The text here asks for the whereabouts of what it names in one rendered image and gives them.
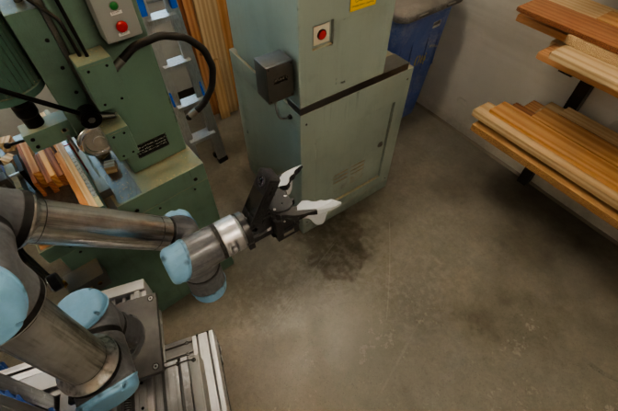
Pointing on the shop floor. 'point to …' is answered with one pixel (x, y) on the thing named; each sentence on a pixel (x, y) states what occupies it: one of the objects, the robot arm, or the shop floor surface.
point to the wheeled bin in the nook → (419, 25)
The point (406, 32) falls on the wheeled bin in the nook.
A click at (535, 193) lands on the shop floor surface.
